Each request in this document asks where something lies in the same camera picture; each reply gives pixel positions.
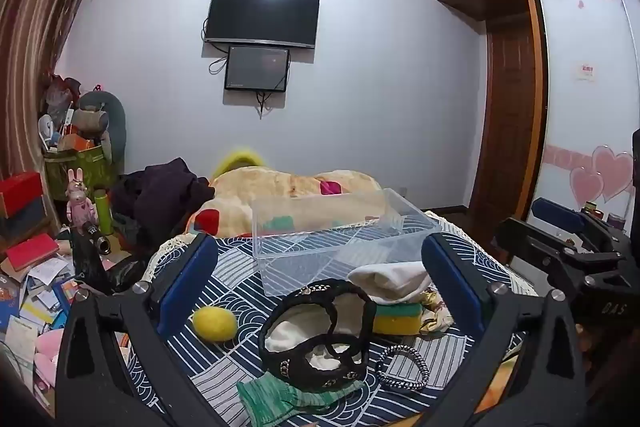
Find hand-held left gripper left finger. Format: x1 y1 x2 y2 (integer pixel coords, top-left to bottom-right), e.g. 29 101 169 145
54 232 236 427

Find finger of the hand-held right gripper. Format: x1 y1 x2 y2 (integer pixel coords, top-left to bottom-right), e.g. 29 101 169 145
530 197 626 253
494 217 608 283

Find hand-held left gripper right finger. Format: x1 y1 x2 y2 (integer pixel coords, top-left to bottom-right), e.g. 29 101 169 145
415 232 588 427

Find floral scrunchie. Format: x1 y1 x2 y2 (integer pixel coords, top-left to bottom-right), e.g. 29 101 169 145
419 287 456 334

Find yellow felt ball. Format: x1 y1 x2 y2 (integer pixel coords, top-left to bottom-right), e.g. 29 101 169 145
193 307 238 341

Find blue white patterned bedspread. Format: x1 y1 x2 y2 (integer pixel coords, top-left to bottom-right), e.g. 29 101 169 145
120 207 537 427

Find pink heart stickers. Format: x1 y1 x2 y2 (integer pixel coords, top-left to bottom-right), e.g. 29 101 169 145
570 145 636 208

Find yellow green sponge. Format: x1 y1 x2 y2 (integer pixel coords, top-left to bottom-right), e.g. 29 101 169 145
372 302 424 337

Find dark clothes pile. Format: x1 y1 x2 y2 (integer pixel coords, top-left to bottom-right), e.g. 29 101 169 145
109 158 217 254

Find black plastic bag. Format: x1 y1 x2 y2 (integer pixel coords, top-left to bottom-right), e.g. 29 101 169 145
69 227 147 296

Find black flashlight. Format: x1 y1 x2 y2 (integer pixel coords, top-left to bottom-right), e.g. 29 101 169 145
82 220 112 257

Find brown wooden door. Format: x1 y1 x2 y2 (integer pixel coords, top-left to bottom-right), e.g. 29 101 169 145
469 18 540 210

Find green bottle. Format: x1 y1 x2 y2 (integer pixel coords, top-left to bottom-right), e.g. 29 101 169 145
94 189 115 236

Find clear plastic storage box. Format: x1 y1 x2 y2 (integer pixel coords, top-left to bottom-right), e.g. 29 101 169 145
250 188 441 298

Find beige floral blanket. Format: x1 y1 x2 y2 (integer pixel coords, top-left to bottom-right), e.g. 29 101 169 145
184 168 387 239

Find pink rabbit figure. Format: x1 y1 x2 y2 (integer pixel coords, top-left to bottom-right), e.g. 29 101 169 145
65 168 99 229

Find green knit cloth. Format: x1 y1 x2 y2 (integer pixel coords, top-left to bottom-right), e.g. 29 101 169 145
236 372 369 427

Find yellow plush toy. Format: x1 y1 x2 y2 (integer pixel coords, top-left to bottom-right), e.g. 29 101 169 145
212 147 271 180

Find red white door label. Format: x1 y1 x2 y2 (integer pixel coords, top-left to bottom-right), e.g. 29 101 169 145
572 62 599 83

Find pile of papers and books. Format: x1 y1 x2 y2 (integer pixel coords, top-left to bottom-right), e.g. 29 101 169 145
0 252 83 410

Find pink plush toy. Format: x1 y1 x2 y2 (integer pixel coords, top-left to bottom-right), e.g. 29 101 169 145
33 328 67 389

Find red book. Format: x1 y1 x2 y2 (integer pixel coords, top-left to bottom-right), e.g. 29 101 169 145
4 234 61 272

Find green storage bin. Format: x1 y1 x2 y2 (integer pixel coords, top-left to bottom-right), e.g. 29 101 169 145
43 141 119 208

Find grey plush pillow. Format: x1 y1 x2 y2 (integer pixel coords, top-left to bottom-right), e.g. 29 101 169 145
79 90 127 168

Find red box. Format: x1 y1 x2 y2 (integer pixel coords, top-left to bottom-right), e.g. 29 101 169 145
0 171 44 219

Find clutter of toys in bin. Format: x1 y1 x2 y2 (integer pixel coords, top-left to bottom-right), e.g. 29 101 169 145
38 73 110 154

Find striped brown curtain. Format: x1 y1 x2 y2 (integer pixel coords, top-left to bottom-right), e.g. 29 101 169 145
0 0 110 188

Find black white hair tie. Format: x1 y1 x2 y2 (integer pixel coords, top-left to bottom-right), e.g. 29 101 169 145
376 345 431 392

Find black chain-trimmed headband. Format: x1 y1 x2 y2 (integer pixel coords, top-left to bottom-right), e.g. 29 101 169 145
258 279 377 394

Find small black wall monitor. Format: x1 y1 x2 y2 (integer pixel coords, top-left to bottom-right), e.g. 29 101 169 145
224 45 292 93

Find wall-mounted black television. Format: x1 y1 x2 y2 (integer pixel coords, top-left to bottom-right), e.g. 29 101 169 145
203 0 321 50

